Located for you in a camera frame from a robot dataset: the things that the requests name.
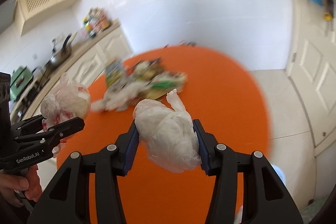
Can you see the white panel door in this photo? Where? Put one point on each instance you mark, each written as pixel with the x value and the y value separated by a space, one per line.
pixel 312 69

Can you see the light blue trash bin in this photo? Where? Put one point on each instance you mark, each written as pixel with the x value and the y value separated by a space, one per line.
pixel 280 173

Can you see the white red plastic bag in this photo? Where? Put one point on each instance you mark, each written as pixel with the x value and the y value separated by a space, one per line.
pixel 65 101

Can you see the green electric cooker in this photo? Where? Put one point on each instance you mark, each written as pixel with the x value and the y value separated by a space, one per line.
pixel 20 79

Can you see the range hood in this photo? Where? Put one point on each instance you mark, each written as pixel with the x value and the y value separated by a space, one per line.
pixel 7 12

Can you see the cream lower cabinet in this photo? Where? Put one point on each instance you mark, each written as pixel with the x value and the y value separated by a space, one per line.
pixel 84 66

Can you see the yellow cloth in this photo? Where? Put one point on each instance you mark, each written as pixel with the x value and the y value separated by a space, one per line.
pixel 328 10

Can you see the left hand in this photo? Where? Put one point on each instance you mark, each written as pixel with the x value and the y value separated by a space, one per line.
pixel 30 184

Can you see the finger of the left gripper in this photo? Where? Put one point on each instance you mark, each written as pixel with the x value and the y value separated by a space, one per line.
pixel 30 124
pixel 54 134

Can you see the steel wok pan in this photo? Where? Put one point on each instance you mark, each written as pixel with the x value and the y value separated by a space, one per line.
pixel 61 55

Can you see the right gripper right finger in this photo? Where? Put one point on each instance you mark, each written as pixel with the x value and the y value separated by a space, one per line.
pixel 266 198

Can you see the pile of mixed trash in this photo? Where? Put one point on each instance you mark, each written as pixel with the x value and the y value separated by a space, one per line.
pixel 126 86

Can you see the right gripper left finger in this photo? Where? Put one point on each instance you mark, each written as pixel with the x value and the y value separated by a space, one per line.
pixel 66 198

